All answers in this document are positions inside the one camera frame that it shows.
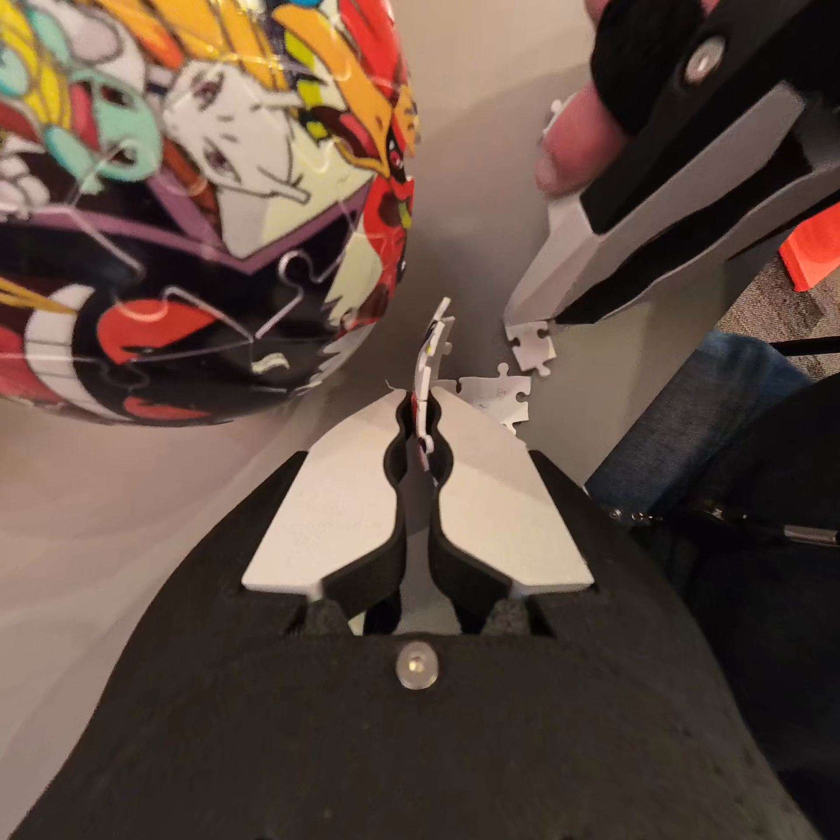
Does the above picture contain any person's jeans leg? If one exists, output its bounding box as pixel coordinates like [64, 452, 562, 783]
[584, 331, 815, 526]

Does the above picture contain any colourful puzzle ball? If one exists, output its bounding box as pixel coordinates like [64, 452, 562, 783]
[0, 0, 421, 427]

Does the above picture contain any person's right hand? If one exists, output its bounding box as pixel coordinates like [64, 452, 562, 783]
[533, 85, 630, 196]

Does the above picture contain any lanyard with metal clip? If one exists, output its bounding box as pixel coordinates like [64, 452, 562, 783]
[607, 500, 840, 549]

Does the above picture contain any black metal bar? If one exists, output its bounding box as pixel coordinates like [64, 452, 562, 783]
[768, 336, 840, 358]

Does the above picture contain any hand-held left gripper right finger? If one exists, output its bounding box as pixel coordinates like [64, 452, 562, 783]
[428, 386, 595, 634]

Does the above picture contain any orange plastic object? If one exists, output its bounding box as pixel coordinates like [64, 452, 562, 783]
[780, 200, 840, 293]

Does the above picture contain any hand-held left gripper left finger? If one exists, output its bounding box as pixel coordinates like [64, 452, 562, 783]
[241, 388, 411, 634]

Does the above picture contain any curved puzzle piece strip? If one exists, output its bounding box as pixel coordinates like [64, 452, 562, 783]
[412, 297, 532, 475]

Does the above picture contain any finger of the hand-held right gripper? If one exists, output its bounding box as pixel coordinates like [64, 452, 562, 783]
[577, 152, 840, 327]
[504, 88, 819, 327]

